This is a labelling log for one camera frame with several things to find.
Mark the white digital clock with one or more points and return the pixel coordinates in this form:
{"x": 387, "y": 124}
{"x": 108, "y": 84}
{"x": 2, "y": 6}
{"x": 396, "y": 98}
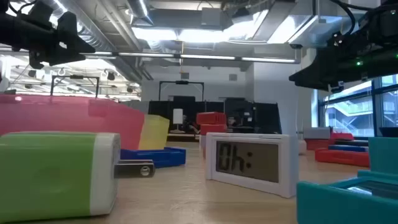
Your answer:
{"x": 248, "y": 161}

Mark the red digital clock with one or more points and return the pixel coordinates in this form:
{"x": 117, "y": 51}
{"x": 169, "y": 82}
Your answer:
{"x": 342, "y": 158}

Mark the green white charger block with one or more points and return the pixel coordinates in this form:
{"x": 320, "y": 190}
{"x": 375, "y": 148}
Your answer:
{"x": 46, "y": 174}

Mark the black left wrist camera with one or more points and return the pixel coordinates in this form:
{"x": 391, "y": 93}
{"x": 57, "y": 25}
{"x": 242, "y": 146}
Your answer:
{"x": 42, "y": 12}

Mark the grey wall vent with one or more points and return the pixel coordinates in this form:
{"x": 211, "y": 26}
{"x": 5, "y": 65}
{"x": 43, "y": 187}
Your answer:
{"x": 233, "y": 77}
{"x": 184, "y": 75}

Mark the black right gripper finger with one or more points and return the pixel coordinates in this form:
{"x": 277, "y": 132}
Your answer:
{"x": 320, "y": 73}
{"x": 329, "y": 87}

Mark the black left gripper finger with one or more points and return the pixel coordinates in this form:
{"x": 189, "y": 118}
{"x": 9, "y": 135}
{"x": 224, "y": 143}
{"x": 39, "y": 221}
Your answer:
{"x": 73, "y": 40}
{"x": 56, "y": 57}

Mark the pink white charger block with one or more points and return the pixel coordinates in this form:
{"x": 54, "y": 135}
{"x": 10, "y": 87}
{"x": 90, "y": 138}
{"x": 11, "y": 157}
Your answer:
{"x": 302, "y": 147}

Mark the white cylindrical lamp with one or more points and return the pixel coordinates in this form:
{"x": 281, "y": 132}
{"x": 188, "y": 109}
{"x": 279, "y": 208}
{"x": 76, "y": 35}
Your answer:
{"x": 178, "y": 116}

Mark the person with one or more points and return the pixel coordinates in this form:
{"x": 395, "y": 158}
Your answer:
{"x": 189, "y": 124}

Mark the black partition panels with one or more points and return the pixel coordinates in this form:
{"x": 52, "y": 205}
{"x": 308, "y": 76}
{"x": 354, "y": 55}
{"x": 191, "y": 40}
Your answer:
{"x": 267, "y": 118}

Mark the wooden table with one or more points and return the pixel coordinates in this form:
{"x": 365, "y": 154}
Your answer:
{"x": 183, "y": 135}

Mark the grey ceiling box unit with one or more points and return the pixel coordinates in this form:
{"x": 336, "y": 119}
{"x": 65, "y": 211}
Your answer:
{"x": 211, "y": 17}

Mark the blue digital clock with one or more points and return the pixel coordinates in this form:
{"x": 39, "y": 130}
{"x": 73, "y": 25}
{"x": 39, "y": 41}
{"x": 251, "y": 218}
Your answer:
{"x": 168, "y": 157}

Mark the yellow translucent plastic tray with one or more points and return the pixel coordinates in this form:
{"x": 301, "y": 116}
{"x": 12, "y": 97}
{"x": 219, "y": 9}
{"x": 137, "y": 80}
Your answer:
{"x": 155, "y": 132}

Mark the black gantry frame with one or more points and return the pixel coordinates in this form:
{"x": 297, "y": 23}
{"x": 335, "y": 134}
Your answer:
{"x": 182, "y": 82}
{"x": 74, "y": 76}

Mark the silver round ceiling duct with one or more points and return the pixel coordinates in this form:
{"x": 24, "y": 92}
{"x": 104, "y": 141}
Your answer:
{"x": 140, "y": 12}

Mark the long ceiling light bar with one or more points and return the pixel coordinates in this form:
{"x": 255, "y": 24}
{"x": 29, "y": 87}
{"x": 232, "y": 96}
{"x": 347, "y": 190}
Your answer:
{"x": 205, "y": 57}

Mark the black aluminium table frame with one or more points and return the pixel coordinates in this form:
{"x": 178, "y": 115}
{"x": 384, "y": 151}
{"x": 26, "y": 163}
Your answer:
{"x": 183, "y": 139}

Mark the red translucent plastic tray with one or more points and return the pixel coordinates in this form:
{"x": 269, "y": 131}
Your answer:
{"x": 62, "y": 115}

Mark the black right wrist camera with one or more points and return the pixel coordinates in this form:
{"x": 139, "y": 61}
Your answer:
{"x": 338, "y": 39}

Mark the white rectangular box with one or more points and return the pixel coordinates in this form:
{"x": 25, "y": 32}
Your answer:
{"x": 317, "y": 133}

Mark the red box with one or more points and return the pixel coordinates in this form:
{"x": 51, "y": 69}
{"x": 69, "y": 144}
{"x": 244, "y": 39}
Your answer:
{"x": 342, "y": 137}

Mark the blue rectangular box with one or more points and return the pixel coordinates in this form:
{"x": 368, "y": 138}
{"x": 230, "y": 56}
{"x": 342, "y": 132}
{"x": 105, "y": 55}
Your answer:
{"x": 348, "y": 148}

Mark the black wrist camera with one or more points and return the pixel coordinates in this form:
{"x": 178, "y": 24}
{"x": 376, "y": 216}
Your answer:
{"x": 338, "y": 39}
{"x": 42, "y": 12}

